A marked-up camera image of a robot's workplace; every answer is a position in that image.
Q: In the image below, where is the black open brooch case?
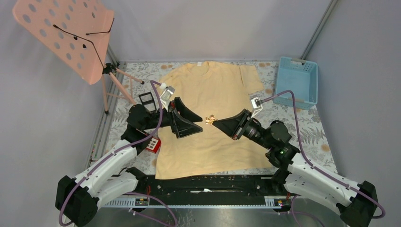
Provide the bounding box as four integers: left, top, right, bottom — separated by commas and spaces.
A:
139, 92, 157, 113

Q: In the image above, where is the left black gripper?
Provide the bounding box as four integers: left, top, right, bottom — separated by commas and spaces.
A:
143, 97, 203, 137

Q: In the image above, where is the floral patterned table mat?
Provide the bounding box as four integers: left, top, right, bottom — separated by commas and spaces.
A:
103, 61, 338, 176

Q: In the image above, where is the yellow shirt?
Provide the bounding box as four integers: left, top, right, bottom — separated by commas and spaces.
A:
156, 61, 271, 179

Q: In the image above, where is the pink perforated music stand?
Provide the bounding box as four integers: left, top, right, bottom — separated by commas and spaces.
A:
12, 0, 144, 105

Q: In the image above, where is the red box with white squares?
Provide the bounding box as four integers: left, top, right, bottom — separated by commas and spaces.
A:
145, 137, 161, 154

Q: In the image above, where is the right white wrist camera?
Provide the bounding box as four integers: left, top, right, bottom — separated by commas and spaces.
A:
250, 95, 263, 118

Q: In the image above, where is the purple cable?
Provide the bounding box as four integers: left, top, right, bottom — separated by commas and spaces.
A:
58, 80, 164, 227
260, 90, 386, 219

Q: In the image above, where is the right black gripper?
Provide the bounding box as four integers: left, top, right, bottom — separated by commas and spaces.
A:
213, 109, 273, 149

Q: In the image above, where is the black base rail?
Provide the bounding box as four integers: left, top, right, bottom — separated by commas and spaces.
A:
134, 175, 288, 197

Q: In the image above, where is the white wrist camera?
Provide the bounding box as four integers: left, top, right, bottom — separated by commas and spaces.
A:
159, 83, 175, 109
250, 95, 263, 118

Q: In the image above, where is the grey slotted cable duct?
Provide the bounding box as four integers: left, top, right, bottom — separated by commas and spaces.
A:
104, 195, 282, 209

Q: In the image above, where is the light blue plastic basket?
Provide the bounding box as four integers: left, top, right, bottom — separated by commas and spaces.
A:
273, 57, 318, 110

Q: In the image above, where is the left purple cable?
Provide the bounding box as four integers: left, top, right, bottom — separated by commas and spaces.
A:
58, 80, 164, 227

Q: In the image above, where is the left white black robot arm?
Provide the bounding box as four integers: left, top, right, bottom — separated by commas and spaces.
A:
55, 97, 202, 227

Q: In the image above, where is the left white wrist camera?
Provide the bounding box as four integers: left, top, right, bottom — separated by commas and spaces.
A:
159, 83, 175, 109

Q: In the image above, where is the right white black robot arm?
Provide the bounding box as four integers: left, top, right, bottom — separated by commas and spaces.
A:
213, 109, 378, 227

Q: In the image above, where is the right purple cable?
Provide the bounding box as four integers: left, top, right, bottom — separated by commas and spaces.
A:
260, 90, 386, 219

